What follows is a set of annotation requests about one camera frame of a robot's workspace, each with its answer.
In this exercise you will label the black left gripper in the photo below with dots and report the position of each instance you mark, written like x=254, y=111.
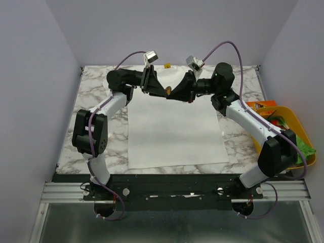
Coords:
x=149, y=82

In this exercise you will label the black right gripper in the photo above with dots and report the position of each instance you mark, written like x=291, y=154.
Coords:
x=192, y=82

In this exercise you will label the round blue orange brooch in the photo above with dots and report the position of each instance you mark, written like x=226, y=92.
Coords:
x=168, y=90

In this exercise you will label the white t-shirt with flower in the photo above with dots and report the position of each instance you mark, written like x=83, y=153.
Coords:
x=172, y=133

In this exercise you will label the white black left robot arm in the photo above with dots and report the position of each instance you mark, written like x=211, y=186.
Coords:
x=90, y=133

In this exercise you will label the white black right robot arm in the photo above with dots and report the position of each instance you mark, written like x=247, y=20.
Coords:
x=278, y=147

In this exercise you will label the orange cardboard box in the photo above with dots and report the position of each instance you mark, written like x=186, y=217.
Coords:
x=255, y=105

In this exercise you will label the yellow plastic bin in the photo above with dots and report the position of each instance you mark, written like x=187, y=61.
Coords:
x=295, y=129

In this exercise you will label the green onion toy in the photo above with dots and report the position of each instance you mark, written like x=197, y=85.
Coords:
x=281, y=121

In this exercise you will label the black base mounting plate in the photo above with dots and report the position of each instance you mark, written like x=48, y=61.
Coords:
x=154, y=192

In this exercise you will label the green lettuce toy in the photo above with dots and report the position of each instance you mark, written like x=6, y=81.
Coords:
x=305, y=149

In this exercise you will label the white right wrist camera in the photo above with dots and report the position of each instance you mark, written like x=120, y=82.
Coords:
x=196, y=65

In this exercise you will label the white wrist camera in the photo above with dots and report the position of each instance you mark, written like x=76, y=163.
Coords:
x=196, y=65
x=150, y=57

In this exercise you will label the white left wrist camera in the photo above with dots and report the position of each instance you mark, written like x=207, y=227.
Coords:
x=150, y=57

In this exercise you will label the aluminium frame rail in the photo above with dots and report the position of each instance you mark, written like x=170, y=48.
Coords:
x=54, y=193

